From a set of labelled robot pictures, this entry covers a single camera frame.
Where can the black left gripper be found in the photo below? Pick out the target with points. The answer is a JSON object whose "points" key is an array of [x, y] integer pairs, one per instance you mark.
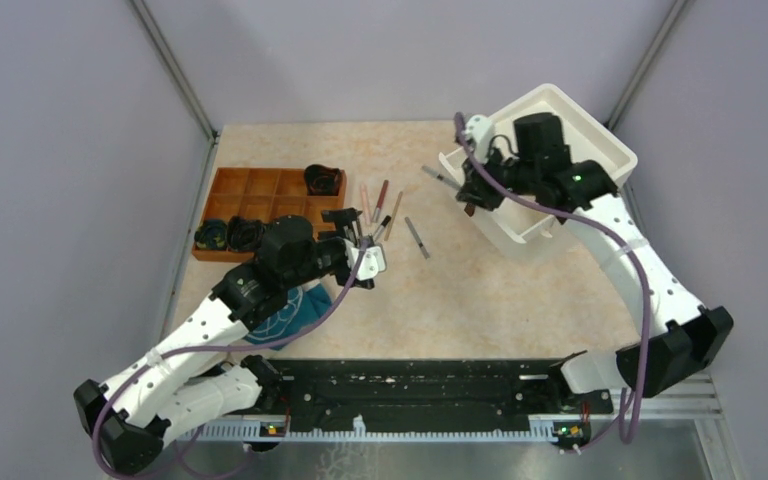
{"points": [[345, 231]]}

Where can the teal patterned cloth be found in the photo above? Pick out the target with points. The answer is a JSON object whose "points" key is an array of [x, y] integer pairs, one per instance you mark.
{"points": [[305, 306]]}

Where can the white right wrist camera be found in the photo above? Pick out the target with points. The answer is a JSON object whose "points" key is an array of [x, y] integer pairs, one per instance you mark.
{"points": [[475, 134]]}

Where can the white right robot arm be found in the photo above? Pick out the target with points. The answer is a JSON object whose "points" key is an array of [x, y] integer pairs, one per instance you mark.
{"points": [[679, 335]]}

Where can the maroon makeup pencil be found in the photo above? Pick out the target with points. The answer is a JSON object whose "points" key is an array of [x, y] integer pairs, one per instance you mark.
{"points": [[380, 201]]}

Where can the clear glitter gloss tube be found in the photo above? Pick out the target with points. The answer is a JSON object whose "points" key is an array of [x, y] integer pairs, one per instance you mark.
{"points": [[381, 228]]}

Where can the houndstooth makeup pen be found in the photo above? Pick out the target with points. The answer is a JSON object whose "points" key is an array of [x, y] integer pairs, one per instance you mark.
{"points": [[417, 238], [441, 177]]}

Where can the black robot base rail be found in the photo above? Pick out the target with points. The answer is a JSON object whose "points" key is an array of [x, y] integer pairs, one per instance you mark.
{"points": [[421, 396]]}

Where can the black coiled band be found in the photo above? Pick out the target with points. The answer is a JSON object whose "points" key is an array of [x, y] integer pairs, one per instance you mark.
{"points": [[211, 235], [321, 180], [244, 235]]}

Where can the black coiled band middle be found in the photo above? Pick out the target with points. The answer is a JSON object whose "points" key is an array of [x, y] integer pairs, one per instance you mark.
{"points": [[244, 235]]}

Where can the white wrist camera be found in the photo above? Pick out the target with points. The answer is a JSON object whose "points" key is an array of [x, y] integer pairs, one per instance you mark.
{"points": [[371, 262], [475, 134]]}

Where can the gold slim makeup pencil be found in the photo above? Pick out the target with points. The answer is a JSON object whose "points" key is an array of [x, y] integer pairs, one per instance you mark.
{"points": [[393, 216]]}

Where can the black coiled band top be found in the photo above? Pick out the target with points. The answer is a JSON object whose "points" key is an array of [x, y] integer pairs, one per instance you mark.
{"points": [[321, 180]]}

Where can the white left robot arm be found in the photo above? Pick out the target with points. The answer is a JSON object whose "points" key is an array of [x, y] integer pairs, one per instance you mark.
{"points": [[200, 372]]}

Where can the wooden compartment tray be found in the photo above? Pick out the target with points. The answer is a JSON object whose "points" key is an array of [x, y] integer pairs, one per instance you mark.
{"points": [[264, 194]]}

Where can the grey slotted cable duct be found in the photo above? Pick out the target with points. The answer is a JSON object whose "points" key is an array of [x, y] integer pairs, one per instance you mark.
{"points": [[271, 429]]}

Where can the pink makeup pencil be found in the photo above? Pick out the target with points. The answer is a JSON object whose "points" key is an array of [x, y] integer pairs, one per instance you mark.
{"points": [[364, 197]]}

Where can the black coiled band left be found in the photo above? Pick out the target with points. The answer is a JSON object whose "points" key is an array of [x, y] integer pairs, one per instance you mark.
{"points": [[211, 235]]}

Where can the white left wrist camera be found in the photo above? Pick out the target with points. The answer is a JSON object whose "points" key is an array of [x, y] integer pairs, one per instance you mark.
{"points": [[371, 262]]}

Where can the white pull-out drawer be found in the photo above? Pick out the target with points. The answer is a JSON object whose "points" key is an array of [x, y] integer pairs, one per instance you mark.
{"points": [[521, 233]]}

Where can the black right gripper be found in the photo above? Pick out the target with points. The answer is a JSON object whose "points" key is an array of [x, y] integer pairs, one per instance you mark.
{"points": [[474, 189]]}

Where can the white drawer organizer box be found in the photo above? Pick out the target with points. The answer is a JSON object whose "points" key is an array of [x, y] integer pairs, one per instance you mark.
{"points": [[587, 138]]}

